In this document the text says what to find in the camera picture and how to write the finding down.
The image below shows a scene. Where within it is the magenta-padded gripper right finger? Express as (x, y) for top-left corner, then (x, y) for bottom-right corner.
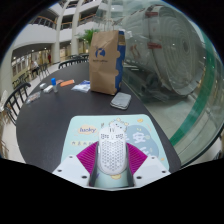
(124, 142), (172, 188)

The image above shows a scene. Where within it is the black spindle-back chair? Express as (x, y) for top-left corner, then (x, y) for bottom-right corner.
(57, 57), (90, 70)
(3, 82), (32, 127)

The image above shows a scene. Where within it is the group of dark chairs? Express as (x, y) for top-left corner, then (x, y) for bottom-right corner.
(12, 62), (51, 88)

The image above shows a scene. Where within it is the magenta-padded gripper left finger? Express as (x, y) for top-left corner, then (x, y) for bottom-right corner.
(52, 140), (101, 188)

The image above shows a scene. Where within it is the orange flat cloth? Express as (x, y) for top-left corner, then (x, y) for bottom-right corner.
(59, 78), (76, 88)

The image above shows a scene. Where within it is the person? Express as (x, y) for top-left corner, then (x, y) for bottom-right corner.
(30, 59), (40, 76)

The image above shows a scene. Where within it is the light teal cartoon mouse pad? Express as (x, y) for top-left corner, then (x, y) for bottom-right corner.
(60, 114), (171, 190)

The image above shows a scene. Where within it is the brown paper bag blue logo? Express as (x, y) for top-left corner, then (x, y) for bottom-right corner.
(88, 29), (127, 96)

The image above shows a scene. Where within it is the white blue plastic packet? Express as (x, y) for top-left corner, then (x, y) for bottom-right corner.
(71, 79), (92, 94)

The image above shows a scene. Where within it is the white perforated computer mouse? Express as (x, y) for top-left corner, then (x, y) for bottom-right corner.
(97, 126), (128, 176)

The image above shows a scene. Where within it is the white rectangular box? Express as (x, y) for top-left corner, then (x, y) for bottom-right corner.
(43, 84), (54, 94)

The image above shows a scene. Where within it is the grey fabric pouch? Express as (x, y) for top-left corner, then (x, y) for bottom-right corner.
(109, 91), (132, 111)

